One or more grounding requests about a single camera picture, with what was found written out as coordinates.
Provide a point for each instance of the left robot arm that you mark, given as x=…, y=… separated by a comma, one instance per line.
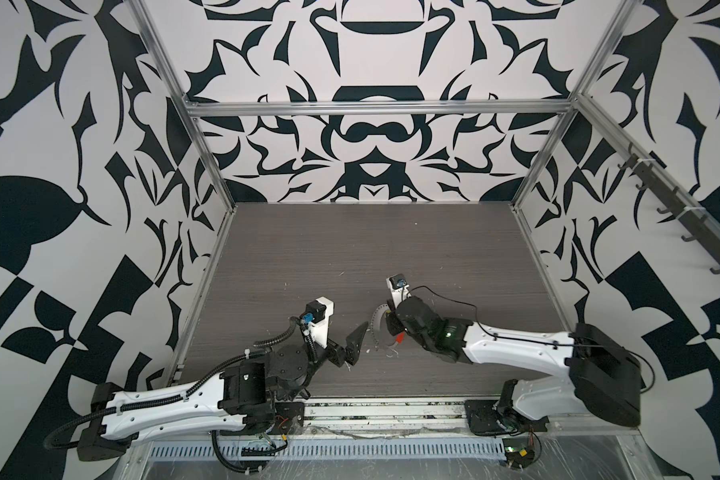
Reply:
x=239, y=396

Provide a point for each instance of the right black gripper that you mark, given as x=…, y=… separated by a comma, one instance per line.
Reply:
x=391, y=325

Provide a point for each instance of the white slotted cable duct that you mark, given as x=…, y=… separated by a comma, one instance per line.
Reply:
x=349, y=449

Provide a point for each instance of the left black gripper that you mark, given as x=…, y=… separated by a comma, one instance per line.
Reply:
x=334, y=355

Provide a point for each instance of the black wall hook rail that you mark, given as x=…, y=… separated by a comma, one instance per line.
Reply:
x=676, y=203

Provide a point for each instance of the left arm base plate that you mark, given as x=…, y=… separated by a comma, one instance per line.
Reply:
x=277, y=418

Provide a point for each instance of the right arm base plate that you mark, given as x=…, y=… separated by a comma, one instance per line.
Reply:
x=486, y=418

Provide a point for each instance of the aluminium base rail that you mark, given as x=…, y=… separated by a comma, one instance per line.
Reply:
x=350, y=417

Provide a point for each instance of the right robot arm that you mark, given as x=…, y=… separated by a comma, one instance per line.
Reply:
x=582, y=371

